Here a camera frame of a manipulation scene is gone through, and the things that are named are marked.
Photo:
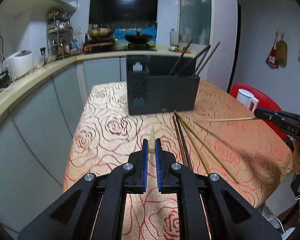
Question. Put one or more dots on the dark grey utensil holder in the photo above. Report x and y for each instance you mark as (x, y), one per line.
(165, 95)

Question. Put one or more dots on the beige kitchen countertop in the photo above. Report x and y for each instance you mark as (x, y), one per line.
(27, 80)

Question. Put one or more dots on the red label sauce bottle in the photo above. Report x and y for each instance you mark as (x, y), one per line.
(67, 47)

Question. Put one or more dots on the dark sauce bottle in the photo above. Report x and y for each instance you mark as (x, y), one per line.
(86, 43)

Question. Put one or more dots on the light bamboo chopstick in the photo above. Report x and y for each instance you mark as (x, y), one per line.
(227, 119)
(152, 142)
(192, 142)
(209, 150)

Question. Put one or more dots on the glass jar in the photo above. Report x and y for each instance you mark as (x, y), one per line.
(51, 59)

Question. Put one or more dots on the rose patterned tablecloth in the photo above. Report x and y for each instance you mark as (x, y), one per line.
(110, 135)

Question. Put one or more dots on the brown hanging bag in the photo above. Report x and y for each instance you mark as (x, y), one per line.
(282, 52)

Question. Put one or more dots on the black door frame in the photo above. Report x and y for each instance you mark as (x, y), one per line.
(235, 55)

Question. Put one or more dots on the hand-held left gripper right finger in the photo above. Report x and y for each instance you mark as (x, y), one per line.
(159, 167)

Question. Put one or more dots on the dark wooden chopstick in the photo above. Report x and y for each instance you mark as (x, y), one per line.
(184, 142)
(202, 60)
(199, 66)
(180, 141)
(182, 55)

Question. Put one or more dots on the red plastic chair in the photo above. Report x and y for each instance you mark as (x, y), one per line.
(265, 97)

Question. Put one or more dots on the metal spice rack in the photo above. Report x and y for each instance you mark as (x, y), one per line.
(58, 30)

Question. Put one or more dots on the black range hood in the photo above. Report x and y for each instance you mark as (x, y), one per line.
(122, 5)

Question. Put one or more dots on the black wok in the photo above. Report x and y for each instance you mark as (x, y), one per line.
(138, 38)

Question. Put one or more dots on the white rice cooker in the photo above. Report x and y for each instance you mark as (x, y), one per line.
(18, 63)

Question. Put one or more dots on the golden pan with lid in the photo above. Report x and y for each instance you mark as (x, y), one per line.
(100, 32)

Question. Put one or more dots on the red floral hanging cloth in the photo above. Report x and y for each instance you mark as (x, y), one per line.
(272, 57)

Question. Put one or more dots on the wall socket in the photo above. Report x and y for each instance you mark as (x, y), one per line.
(76, 31)

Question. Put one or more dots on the white electric kettle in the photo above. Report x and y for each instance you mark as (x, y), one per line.
(245, 97)

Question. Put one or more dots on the black glass gas stove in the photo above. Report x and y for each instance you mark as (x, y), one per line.
(140, 49)

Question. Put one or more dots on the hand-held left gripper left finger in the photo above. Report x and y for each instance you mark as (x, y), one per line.
(145, 167)

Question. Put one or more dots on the blue backsplash picture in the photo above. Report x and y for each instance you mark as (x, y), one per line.
(120, 32)

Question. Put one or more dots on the reddish brown wooden chopstick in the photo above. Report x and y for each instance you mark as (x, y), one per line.
(210, 57)

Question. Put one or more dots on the black top pepper grinder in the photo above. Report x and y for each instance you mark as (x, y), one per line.
(43, 55)

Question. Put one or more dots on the white plastic bottle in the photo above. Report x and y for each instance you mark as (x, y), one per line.
(173, 38)

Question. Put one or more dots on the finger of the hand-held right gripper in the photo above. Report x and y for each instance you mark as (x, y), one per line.
(267, 115)

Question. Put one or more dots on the frosted glass sliding door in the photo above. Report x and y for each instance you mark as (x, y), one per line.
(195, 10)

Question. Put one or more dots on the orange and green kitchen tool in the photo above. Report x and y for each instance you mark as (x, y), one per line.
(183, 50)

